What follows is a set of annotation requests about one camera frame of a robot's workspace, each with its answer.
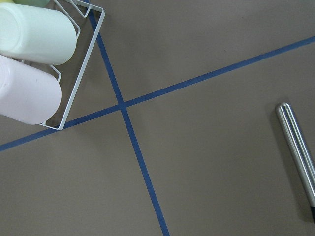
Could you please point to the green cup in rack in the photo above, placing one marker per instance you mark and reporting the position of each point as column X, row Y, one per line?
column 36, row 3

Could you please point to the pink cup in rack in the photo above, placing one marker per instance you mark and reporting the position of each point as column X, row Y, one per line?
column 27, row 94

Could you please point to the white wire cup rack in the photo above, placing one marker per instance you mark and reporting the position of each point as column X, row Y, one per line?
column 87, row 19

